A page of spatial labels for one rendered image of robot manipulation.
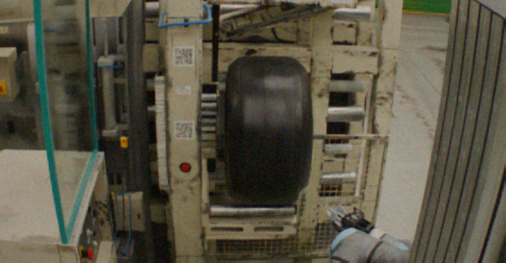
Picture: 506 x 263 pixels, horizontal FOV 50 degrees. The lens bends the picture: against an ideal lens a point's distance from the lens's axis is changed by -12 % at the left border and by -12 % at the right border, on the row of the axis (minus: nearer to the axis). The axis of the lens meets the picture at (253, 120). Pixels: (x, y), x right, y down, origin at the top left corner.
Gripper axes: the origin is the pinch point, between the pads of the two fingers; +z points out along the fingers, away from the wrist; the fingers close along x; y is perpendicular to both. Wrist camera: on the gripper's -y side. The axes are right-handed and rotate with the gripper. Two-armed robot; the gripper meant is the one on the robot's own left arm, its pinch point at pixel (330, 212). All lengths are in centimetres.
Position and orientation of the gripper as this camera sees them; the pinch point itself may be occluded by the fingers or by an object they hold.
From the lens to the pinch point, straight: 224.3
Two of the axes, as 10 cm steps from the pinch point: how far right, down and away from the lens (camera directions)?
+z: -6.9, -4.3, 5.8
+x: -7.1, 5.5, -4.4
